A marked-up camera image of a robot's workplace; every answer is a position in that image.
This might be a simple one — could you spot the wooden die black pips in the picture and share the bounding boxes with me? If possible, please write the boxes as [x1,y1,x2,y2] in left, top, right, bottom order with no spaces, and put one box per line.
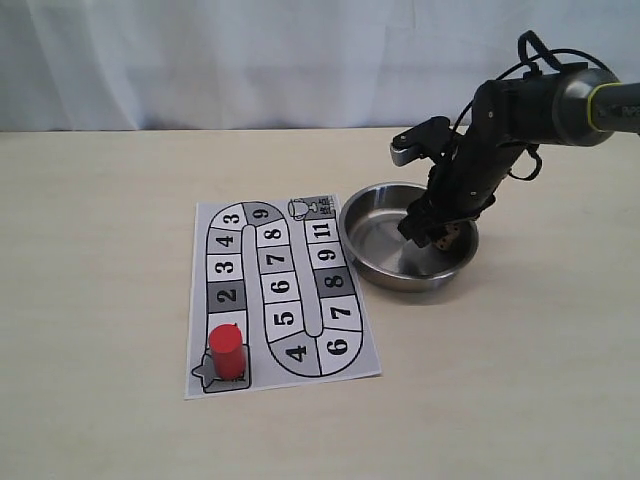
[433,225,460,251]

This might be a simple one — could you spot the stainless steel round bowl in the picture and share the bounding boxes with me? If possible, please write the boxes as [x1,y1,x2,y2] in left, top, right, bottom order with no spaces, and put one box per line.
[338,181,479,293]

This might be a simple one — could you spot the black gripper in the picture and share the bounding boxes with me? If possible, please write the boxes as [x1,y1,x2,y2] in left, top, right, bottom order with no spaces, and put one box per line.
[398,122,525,247]

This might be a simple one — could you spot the red cylinder game piece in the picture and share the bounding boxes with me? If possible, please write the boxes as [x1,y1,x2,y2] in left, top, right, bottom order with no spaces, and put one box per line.
[208,323,246,381]

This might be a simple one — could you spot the black cable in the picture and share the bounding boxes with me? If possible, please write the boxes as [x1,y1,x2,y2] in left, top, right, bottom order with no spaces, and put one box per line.
[452,30,621,182]

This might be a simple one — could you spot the paper number game board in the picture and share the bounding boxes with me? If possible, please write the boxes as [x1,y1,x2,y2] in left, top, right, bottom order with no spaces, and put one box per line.
[184,194,382,399]

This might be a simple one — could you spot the white backdrop curtain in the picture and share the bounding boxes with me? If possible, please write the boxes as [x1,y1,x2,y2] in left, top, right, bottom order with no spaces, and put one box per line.
[1,1,639,131]

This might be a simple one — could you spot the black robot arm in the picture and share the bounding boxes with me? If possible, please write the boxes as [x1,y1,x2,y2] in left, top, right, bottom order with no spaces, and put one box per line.
[390,68,639,248]

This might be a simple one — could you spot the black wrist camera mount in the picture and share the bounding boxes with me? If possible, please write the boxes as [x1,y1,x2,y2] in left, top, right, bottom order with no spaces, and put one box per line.
[390,116,451,167]

